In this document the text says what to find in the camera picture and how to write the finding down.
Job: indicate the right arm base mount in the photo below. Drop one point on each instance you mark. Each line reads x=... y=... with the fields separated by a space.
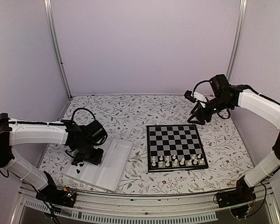
x=244 y=201

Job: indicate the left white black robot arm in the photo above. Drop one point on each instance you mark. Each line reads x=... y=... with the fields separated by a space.
x=17 y=132

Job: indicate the aluminium frame post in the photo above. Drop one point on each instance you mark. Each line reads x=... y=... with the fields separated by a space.
x=237 y=37
x=56 y=49

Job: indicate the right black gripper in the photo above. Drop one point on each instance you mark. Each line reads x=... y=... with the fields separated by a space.
x=199 y=114

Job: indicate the white plastic compartment tray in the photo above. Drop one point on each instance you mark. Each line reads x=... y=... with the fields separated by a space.
x=108 y=173

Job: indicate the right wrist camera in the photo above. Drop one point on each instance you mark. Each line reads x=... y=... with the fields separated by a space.
x=195 y=97

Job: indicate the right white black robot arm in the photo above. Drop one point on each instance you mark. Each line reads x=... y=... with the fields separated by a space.
x=258 y=124

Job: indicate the left aluminium frame post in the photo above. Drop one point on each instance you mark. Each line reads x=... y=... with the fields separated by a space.
x=56 y=49

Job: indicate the pile of black chess pieces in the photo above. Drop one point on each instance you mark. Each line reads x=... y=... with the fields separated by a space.
x=77 y=163

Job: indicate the floral patterned table mat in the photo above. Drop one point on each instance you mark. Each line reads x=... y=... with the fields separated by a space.
x=126 y=118

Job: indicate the front aluminium rail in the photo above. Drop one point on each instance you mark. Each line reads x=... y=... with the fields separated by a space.
x=104 y=208

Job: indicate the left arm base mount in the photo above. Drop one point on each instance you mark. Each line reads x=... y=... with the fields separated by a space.
x=65 y=197

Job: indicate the black silver chess board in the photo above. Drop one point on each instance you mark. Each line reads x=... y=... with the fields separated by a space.
x=181 y=140

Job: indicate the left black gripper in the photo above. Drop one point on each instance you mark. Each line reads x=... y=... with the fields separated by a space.
x=95 y=161

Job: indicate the right aluminium frame post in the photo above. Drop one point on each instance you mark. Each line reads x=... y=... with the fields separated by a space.
x=237 y=37

